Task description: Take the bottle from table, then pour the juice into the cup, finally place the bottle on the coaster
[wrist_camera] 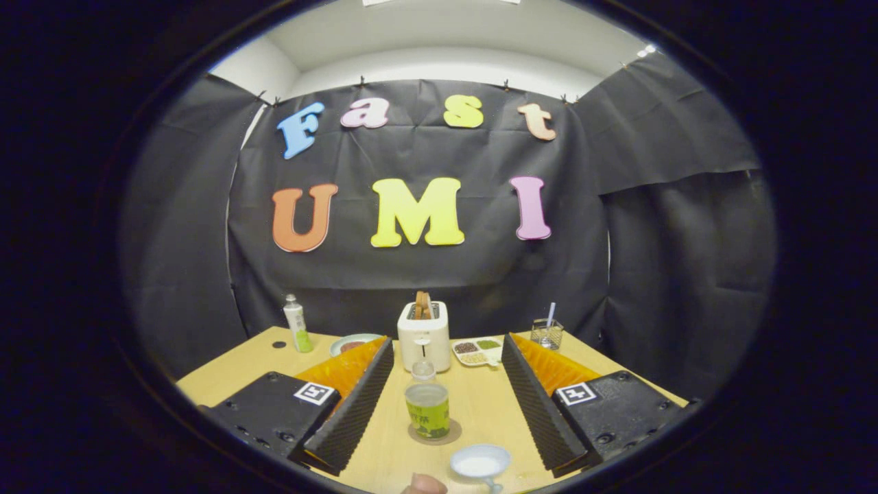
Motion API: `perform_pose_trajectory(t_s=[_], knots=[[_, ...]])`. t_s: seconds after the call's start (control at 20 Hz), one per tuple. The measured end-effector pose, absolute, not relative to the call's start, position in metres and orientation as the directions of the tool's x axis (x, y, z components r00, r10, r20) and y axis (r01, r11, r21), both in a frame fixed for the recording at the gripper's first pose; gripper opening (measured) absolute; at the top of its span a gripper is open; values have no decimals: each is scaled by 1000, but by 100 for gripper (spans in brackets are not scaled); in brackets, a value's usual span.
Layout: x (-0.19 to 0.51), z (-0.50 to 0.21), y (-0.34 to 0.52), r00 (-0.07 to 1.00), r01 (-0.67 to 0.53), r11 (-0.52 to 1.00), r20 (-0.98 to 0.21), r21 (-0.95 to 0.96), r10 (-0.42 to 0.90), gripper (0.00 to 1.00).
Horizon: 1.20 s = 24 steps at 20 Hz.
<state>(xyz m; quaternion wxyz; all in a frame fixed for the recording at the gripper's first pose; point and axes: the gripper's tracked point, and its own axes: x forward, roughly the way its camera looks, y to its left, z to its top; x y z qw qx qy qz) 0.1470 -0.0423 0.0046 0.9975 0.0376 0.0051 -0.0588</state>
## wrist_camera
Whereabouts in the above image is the pale green plate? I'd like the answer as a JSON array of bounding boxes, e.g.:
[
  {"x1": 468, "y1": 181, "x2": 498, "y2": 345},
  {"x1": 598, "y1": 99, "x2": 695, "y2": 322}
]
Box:
[{"x1": 329, "y1": 333, "x2": 383, "y2": 357}]

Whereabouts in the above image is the black backdrop cloth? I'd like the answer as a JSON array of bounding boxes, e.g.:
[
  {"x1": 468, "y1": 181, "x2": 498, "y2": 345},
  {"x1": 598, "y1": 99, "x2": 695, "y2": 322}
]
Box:
[{"x1": 120, "y1": 51, "x2": 776, "y2": 402}]

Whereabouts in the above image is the round brown coaster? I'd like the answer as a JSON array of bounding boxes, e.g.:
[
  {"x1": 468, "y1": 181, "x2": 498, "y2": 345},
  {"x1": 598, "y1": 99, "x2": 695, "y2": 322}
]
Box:
[{"x1": 407, "y1": 419, "x2": 462, "y2": 446}]

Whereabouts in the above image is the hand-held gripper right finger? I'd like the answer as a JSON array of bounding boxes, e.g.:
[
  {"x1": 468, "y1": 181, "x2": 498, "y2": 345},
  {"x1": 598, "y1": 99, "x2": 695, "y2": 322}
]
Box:
[{"x1": 501, "y1": 333, "x2": 700, "y2": 479}]

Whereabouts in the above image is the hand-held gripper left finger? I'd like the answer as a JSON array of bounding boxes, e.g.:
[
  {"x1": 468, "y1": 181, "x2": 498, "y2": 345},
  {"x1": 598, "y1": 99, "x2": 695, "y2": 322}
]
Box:
[{"x1": 199, "y1": 336, "x2": 396, "y2": 478}]

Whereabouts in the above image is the wooden table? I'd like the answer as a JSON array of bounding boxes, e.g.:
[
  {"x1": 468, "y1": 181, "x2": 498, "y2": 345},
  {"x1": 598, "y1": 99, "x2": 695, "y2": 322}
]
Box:
[{"x1": 175, "y1": 326, "x2": 690, "y2": 494}]

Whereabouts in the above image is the white and green tube bottle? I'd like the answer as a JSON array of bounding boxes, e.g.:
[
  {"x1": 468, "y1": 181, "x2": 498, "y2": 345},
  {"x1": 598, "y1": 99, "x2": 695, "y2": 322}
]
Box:
[{"x1": 284, "y1": 294, "x2": 314, "y2": 353}]

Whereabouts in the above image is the green label juice bottle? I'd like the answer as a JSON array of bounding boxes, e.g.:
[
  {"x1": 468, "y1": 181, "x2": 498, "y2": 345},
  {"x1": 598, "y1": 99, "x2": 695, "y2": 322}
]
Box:
[{"x1": 405, "y1": 361, "x2": 451, "y2": 440}]

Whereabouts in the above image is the white toaster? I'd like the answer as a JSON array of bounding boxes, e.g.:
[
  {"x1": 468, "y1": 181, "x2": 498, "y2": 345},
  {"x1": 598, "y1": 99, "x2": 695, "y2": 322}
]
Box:
[{"x1": 397, "y1": 301, "x2": 452, "y2": 373}]

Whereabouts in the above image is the long ceiling light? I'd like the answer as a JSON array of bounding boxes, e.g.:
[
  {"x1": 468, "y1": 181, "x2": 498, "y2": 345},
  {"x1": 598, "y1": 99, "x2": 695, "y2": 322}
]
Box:
[{"x1": 362, "y1": 0, "x2": 522, "y2": 6}]

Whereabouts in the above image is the pale blue cup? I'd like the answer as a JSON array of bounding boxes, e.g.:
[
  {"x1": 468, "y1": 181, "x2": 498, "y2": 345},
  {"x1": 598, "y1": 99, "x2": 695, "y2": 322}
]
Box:
[{"x1": 450, "y1": 443, "x2": 512, "y2": 494}]

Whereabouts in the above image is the clear square glass holder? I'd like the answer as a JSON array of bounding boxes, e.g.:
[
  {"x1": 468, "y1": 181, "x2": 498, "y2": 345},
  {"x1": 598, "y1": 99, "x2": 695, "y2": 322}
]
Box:
[{"x1": 530, "y1": 318, "x2": 565, "y2": 351}]

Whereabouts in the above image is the divided snack dish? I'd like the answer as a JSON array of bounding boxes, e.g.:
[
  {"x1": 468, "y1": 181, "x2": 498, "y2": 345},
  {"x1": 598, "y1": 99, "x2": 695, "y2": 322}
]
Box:
[{"x1": 451, "y1": 338, "x2": 505, "y2": 368}]

